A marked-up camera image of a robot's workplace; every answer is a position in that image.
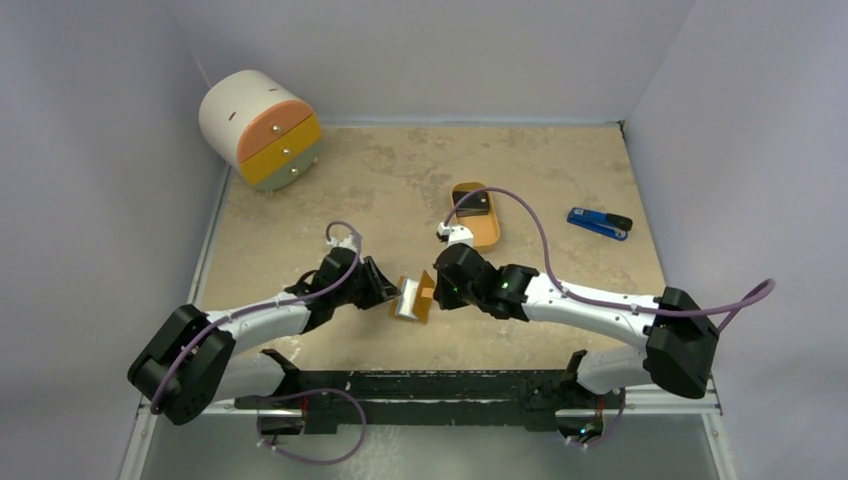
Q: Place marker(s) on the black credit card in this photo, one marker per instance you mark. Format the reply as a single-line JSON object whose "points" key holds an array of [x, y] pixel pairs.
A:
{"points": [[469, 203]]}

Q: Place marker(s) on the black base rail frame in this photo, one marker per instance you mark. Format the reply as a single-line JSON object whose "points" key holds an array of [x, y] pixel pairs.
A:
{"points": [[548, 400]]}

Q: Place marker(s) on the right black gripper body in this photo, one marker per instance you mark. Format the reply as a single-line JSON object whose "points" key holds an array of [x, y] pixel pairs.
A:
{"points": [[442, 279]]}

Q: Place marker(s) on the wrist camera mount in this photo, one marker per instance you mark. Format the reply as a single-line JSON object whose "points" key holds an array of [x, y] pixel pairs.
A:
{"points": [[454, 234], [350, 242]]}

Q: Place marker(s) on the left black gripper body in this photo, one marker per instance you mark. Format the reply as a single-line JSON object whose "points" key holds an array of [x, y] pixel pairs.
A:
{"points": [[361, 284]]}

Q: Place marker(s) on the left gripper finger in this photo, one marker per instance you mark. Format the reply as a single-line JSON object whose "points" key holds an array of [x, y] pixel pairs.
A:
{"points": [[378, 283], [371, 300]]}

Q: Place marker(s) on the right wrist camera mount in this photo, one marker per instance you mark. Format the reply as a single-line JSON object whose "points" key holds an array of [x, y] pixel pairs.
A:
{"points": [[454, 234]]}

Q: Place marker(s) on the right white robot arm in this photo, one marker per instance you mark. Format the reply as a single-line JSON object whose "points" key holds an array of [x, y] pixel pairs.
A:
{"points": [[664, 340]]}

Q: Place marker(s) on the blue black stapler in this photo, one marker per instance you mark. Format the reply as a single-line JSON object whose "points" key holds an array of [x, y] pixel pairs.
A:
{"points": [[609, 225]]}

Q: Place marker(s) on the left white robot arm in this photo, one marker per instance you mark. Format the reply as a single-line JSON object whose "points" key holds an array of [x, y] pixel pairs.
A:
{"points": [[181, 368]]}

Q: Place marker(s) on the white round mini drawer chest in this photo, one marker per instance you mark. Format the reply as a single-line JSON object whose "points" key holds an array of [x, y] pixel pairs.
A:
{"points": [[268, 135]]}

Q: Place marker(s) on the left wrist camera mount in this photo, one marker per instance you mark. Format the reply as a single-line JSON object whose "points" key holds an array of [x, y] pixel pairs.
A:
{"points": [[350, 242]]}

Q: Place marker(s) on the orange oval tray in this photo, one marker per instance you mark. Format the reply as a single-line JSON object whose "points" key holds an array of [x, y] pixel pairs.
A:
{"points": [[486, 229]]}

